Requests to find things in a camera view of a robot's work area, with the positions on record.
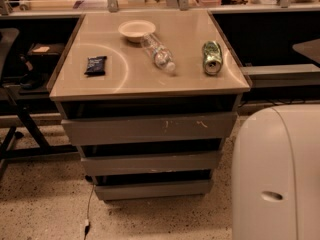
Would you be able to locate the grey bottom drawer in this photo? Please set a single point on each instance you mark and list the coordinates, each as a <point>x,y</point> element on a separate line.
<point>150,190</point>

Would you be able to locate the grey drawer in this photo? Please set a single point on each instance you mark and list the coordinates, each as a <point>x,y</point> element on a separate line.
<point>151,163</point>
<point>150,190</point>
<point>156,128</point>

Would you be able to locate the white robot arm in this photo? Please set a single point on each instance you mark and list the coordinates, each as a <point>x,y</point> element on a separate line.
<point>276,175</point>

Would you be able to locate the grey drawer cabinet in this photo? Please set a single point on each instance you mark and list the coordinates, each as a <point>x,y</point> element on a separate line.
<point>133,86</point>

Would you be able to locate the grey top drawer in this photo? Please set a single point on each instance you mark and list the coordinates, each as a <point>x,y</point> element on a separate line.
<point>156,128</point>

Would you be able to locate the grey middle drawer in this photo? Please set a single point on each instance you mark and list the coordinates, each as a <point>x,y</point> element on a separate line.
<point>151,163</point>

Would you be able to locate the clear plastic water bottle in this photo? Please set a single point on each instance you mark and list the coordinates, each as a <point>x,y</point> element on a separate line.
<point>158,53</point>

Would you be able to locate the dark blue snack packet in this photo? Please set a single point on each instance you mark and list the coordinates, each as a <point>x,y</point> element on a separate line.
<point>96,66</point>

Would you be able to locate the green soda can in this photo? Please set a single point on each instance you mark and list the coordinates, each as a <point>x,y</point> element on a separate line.
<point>212,58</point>

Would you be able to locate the white paper bowl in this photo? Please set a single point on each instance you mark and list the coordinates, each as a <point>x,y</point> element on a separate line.
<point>134,30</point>

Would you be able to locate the black box on shelf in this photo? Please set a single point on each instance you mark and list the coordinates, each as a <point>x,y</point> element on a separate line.
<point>45,53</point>

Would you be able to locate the black chair frame left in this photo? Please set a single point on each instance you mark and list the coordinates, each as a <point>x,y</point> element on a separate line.
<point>18,116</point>

